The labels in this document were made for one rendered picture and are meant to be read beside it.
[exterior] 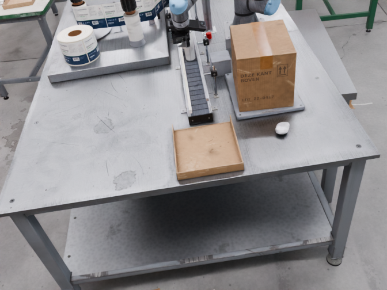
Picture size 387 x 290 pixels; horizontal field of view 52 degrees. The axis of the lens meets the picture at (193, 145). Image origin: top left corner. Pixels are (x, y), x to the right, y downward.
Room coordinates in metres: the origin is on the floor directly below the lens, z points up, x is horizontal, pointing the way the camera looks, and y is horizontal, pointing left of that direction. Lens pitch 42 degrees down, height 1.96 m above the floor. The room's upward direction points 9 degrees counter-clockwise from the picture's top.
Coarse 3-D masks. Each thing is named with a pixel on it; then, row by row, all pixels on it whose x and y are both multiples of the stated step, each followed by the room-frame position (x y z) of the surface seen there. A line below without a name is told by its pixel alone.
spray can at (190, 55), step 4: (192, 36) 1.85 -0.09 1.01; (192, 40) 1.85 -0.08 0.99; (192, 44) 1.84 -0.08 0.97; (184, 48) 1.85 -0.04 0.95; (188, 48) 1.83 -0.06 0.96; (192, 48) 1.84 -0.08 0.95; (188, 52) 1.83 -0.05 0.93; (192, 52) 1.84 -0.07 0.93; (188, 56) 1.84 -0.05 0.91; (192, 56) 1.84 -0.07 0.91; (188, 60) 1.84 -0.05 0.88; (192, 60) 1.83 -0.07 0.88
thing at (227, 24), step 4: (260, 20) 2.14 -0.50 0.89; (224, 24) 2.17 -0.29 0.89; (228, 24) 2.16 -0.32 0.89; (224, 28) 2.13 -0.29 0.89; (228, 28) 2.10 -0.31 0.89; (228, 32) 2.05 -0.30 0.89; (228, 36) 1.99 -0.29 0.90; (228, 40) 1.97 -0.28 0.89; (228, 44) 1.97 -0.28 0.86; (228, 48) 1.97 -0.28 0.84
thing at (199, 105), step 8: (184, 56) 1.89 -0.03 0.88; (192, 64) 1.80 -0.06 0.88; (192, 72) 1.72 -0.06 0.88; (192, 80) 1.66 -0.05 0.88; (200, 80) 1.64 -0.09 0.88; (192, 88) 1.59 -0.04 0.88; (200, 88) 1.58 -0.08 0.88; (192, 96) 1.52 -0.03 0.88; (200, 96) 1.51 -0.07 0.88; (192, 104) 1.46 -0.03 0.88; (200, 104) 1.45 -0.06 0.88; (192, 112) 1.40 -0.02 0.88; (200, 112) 1.39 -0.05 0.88; (208, 112) 1.38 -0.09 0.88
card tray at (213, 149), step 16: (192, 128) 1.35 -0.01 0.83; (208, 128) 1.33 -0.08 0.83; (224, 128) 1.31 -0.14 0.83; (176, 144) 1.26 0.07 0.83; (192, 144) 1.24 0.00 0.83; (208, 144) 1.22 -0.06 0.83; (224, 144) 1.21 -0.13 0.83; (176, 160) 1.15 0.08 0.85; (192, 160) 1.15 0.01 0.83; (208, 160) 1.13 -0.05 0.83; (224, 160) 1.12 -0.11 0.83; (240, 160) 1.10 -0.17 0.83; (192, 176) 1.06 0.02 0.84
